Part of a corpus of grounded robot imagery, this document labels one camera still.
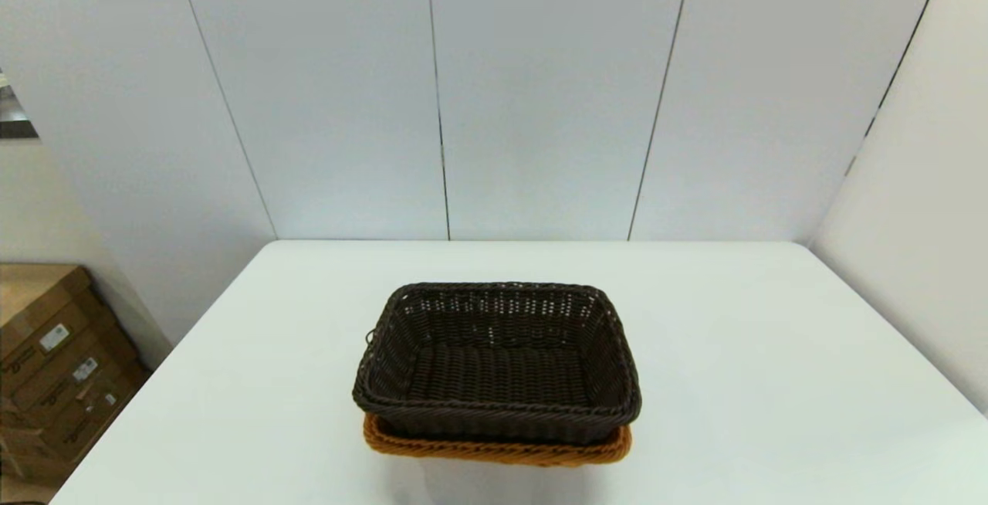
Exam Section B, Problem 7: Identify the dark brown wicker basket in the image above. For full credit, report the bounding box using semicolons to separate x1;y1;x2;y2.
352;282;643;444

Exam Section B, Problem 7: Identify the orange wicker basket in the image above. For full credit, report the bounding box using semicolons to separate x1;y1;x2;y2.
363;412;634;468

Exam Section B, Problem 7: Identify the brown cardboard box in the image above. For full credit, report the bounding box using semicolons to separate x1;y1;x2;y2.
0;263;117;371
0;366;151;459
0;420;93;486
0;320;144;413

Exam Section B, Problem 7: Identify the dark metal shelf edge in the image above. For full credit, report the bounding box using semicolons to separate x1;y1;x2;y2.
0;71;39;141

